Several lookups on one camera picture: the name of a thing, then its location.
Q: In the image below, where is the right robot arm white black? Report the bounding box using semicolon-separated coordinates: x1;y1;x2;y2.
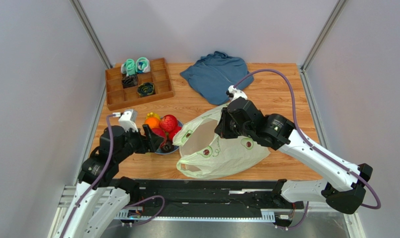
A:
215;98;373;214

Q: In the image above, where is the aluminium frame post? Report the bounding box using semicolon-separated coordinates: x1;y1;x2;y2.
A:
300;0;348;72
69;0;112;69

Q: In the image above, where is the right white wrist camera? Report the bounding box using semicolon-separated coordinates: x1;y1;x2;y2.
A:
226;85;248;102

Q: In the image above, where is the yellow banana left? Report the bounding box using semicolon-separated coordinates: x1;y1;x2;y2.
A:
146;112;155;119

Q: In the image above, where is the right aluminium frame post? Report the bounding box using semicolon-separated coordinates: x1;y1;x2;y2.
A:
300;0;348;72

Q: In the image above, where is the shiny red apple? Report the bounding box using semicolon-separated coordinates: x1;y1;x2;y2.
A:
152;128;167;140
168;126;181;141

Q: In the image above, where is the blue folded hoodie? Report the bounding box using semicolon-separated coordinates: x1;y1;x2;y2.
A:
180;51;249;106

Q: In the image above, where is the green white sock roll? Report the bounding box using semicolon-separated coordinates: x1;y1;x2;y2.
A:
120;59;137;76

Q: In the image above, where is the wooden compartment tray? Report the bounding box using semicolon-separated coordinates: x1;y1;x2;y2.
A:
105;58;175;111

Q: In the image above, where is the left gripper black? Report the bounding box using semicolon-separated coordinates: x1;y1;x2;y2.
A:
115;123;165;162

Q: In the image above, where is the orange fruit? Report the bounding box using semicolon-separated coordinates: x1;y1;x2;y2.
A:
144;117;161;129

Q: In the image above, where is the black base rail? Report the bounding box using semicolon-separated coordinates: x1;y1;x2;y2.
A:
129;179;305;219

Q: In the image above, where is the yellow banana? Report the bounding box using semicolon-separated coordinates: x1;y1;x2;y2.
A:
146;112;155;119
152;113;161;120

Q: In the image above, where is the left aluminium frame post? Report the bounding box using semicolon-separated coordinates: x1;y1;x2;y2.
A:
69;0;112;69

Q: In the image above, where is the black sock roll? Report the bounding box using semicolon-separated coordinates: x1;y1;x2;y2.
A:
121;74;138;89

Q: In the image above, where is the dark green yellow sock roll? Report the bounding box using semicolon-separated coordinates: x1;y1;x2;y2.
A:
137;82;156;98

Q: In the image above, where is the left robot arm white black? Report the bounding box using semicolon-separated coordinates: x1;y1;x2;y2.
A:
55;125;165;238

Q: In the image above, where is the teal blue sock roll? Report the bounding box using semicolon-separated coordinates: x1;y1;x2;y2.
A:
136;57;151;74

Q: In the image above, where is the cracked red apple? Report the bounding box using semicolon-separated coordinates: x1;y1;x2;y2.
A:
159;115;178;132

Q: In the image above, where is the pale green plastic bag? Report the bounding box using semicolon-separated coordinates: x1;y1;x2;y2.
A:
172;106;271;179

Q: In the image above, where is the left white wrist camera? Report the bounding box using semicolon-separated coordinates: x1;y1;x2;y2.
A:
118;109;139;132

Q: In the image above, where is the yellow banana right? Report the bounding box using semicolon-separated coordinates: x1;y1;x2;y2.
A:
152;113;161;120

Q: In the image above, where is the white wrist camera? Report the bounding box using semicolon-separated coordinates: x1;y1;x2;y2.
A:
226;85;248;102
118;109;139;132

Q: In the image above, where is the blue plate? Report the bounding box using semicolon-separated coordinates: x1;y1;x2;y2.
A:
152;115;182;155

